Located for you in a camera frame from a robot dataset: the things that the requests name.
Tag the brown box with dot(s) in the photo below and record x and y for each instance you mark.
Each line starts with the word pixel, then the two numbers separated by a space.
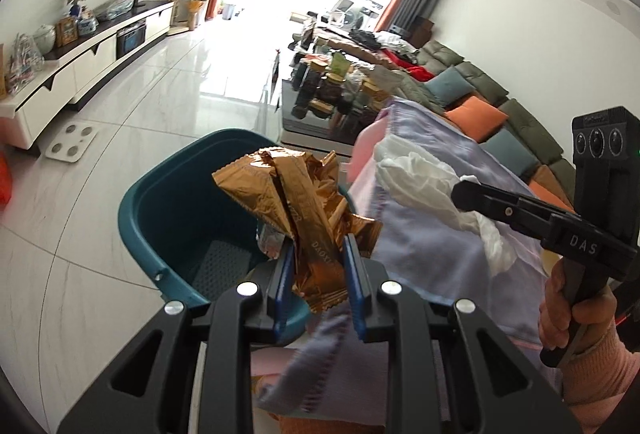
pixel 422 31

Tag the clear bag with items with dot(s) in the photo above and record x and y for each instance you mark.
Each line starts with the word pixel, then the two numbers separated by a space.
pixel 22 63

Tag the clear plastic bag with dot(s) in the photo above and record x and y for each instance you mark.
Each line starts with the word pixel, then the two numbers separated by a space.
pixel 115 8

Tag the wooden table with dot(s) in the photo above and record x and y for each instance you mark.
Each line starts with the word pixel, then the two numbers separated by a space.
pixel 340 44

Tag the blue and white porcelain jar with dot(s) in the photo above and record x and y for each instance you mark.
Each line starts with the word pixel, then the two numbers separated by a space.
pixel 87 24

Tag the white TV cabinet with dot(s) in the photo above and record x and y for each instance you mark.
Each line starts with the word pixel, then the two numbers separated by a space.
pixel 75 78

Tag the red plastic bag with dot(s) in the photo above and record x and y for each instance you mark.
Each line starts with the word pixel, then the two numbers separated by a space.
pixel 4 179

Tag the pink cloth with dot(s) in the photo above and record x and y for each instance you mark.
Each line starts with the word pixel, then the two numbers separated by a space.
pixel 362 148

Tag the green sofa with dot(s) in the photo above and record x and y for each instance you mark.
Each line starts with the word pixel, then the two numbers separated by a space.
pixel 520 118

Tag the person's right forearm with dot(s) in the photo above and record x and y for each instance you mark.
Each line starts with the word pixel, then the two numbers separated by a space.
pixel 600 374

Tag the red cloth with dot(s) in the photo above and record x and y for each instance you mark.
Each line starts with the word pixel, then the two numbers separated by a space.
pixel 410 66

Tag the pile of clothes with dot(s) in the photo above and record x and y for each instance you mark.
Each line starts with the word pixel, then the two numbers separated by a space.
pixel 370 38

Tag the black coffee table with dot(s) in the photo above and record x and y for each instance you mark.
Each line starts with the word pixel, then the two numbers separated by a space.
pixel 310 128

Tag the white ceramic jar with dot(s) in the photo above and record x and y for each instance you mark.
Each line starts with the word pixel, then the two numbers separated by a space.
pixel 45 38

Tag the green packet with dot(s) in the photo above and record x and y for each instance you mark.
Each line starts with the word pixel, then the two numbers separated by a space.
pixel 339 64

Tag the purple checked blanket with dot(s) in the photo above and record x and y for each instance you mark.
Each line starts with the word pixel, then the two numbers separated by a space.
pixel 425 254

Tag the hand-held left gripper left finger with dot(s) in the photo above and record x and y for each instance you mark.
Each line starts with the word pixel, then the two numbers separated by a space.
pixel 281 294

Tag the white tissue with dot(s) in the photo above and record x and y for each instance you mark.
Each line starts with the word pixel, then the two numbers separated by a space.
pixel 415 174

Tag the wooden picture frame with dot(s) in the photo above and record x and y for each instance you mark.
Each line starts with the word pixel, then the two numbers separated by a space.
pixel 66 31

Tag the blue-grey cushion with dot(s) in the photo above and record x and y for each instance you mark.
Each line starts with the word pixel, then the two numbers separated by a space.
pixel 447 86
pixel 512 151

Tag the teal plastic bin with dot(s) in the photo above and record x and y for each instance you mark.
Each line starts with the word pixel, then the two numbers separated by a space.
pixel 175 204

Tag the white body scale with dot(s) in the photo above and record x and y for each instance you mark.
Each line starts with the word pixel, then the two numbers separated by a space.
pixel 72 141

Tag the small white bin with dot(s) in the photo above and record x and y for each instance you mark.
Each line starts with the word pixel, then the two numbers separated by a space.
pixel 228 11

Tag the person's right hand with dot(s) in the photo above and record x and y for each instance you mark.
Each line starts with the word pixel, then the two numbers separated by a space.
pixel 592 309

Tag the white desk fan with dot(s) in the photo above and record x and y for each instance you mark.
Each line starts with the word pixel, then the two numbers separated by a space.
pixel 357 16

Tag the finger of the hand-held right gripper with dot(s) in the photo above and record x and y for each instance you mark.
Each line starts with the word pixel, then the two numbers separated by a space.
pixel 500 206

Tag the orange cushion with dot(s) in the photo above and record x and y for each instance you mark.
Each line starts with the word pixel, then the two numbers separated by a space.
pixel 550 189
pixel 475 118

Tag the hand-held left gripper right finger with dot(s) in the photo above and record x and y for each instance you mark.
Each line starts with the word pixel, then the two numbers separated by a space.
pixel 354 289

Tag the gold foil wrapper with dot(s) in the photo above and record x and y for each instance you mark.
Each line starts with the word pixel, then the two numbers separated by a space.
pixel 295 209

